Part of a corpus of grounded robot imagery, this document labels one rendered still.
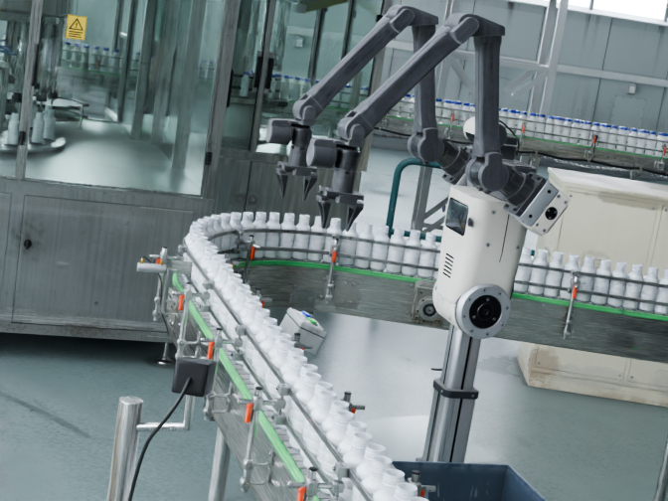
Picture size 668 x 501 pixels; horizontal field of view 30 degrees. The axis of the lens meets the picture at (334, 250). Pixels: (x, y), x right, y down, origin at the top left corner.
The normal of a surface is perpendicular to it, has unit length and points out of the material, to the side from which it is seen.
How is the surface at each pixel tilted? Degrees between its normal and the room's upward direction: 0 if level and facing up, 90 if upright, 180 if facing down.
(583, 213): 90
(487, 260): 101
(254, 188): 90
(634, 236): 90
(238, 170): 90
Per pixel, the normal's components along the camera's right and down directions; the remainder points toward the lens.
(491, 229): 0.28, 0.23
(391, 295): -0.03, 0.19
